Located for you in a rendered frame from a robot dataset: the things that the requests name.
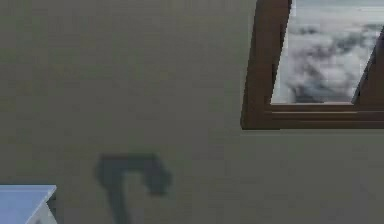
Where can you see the pale blue cabinet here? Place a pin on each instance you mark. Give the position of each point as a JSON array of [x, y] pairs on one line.
[[20, 203]]

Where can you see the brown framed window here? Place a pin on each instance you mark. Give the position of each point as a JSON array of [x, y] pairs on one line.
[[263, 83]]

